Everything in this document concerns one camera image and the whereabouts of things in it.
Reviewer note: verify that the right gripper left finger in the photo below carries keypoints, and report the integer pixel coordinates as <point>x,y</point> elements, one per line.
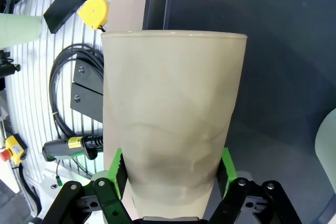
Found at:
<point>110,195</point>

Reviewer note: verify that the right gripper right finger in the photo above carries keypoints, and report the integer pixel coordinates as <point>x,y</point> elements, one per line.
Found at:
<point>236,195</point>

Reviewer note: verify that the tall pale green cup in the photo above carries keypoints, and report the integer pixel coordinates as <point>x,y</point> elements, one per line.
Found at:
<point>328,145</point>

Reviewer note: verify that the tall brown cup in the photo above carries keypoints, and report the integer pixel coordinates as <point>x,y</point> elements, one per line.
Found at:
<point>173,103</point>

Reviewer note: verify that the black metal block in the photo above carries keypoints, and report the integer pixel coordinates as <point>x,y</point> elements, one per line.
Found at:
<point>90,77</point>
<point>88,103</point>

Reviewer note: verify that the yellow emergency stop box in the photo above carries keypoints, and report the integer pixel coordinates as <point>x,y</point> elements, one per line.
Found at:
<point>15,148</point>

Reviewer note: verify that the black plastic tray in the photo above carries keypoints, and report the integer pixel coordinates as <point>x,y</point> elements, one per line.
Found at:
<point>262,24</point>

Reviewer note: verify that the yellow plastic housing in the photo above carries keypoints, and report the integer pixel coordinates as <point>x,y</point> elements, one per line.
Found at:
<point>95,11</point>

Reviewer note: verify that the pale green cylinder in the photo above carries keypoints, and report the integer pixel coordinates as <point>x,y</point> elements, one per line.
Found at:
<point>18,31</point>

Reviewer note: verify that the long black metal bar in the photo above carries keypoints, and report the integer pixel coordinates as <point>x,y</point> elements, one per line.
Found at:
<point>72,1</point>

